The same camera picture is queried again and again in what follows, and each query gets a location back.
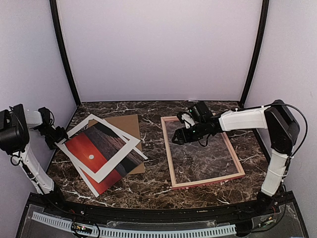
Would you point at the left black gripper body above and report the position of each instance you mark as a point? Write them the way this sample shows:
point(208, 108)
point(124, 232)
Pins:
point(53, 135)

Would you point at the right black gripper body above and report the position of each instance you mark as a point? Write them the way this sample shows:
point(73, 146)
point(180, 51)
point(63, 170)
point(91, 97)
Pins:
point(195, 135)

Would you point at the red sunset photo print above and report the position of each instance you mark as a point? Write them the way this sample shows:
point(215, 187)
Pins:
point(96, 146)

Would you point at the brown cardboard backing board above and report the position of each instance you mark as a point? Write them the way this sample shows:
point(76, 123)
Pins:
point(129, 124)

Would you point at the white photo mat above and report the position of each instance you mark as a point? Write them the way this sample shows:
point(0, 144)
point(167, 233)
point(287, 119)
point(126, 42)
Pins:
point(131, 143)

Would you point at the light wooden picture frame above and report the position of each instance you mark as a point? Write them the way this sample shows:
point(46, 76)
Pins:
point(171, 158)

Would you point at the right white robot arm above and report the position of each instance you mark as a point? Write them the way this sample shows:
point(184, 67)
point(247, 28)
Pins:
point(276, 117)

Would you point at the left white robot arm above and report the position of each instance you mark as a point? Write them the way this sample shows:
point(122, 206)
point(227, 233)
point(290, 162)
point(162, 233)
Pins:
point(15, 124)

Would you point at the small circuit board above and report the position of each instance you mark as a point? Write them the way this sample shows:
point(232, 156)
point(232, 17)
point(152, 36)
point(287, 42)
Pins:
point(80, 228)

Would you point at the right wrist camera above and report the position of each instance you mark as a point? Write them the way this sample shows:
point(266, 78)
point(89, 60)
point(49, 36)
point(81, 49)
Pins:
point(186, 119)

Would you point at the grey slotted cable duct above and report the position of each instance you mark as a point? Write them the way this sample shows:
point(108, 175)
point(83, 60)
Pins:
point(135, 232)

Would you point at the black front rail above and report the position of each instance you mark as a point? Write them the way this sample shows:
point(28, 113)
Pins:
point(283, 219)

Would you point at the left black corner post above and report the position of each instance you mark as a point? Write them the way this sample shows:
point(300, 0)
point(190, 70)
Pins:
point(63, 53)

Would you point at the black corner post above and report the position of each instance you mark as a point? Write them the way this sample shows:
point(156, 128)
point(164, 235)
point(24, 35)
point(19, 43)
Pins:
point(256, 52)
point(63, 53)

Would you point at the right black corner post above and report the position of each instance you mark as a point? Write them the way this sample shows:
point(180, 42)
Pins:
point(256, 52)

